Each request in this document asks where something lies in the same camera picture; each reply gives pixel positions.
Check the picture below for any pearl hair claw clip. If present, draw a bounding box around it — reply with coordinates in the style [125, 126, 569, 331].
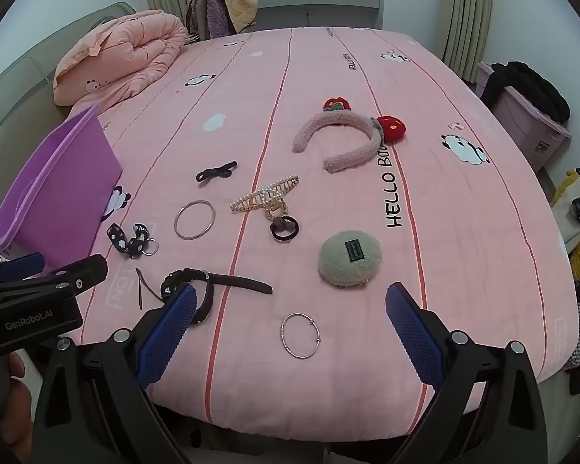
[229, 174, 300, 213]

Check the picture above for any purple plastic basin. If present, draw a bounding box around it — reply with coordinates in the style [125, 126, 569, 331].
[0, 103, 123, 271]

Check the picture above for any dark hairpin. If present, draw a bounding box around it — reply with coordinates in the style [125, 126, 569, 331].
[134, 267, 161, 309]

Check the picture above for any dark chair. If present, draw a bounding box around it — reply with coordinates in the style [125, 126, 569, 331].
[184, 0, 213, 42]

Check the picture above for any folded pink quilt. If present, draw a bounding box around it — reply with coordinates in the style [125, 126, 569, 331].
[53, 10, 188, 107]

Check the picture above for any grey bed headboard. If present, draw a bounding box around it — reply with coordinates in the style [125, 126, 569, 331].
[0, 2, 136, 165]

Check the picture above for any pink printed bed sheet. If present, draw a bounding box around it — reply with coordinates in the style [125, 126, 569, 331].
[72, 26, 578, 440]

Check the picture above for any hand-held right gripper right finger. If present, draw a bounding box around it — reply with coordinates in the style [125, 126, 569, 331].
[386, 281, 549, 464]

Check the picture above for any thin silver bracelet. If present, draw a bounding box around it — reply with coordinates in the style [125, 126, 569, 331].
[280, 312, 322, 360]

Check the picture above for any purple storage box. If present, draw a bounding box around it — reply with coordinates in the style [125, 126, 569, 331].
[476, 61, 572, 172]

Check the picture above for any pink fuzzy strawberry headband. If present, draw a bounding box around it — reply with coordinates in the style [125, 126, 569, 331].
[292, 98, 408, 175]

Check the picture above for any black wristwatch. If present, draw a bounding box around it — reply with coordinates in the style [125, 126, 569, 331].
[160, 268, 274, 326]

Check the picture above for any black clothing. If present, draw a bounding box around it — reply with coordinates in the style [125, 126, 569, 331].
[481, 61, 572, 124]

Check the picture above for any dark brown hair tie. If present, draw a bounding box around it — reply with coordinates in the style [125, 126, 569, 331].
[270, 217, 299, 242]

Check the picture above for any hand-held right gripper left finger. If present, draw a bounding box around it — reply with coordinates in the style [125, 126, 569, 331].
[33, 283, 199, 464]

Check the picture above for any black bow hair clip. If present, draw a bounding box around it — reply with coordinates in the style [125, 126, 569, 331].
[196, 160, 239, 183]

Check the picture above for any purple fuzzy garment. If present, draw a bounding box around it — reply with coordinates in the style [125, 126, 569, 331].
[186, 0, 233, 39]

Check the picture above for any person's left hand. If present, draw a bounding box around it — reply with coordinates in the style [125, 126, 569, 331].
[0, 352, 34, 445]

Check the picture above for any silver bangle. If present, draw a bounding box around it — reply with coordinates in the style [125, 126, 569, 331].
[174, 200, 216, 241]

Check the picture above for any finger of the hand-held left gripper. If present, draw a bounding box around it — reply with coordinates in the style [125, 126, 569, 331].
[0, 252, 45, 285]
[53, 254, 108, 295]

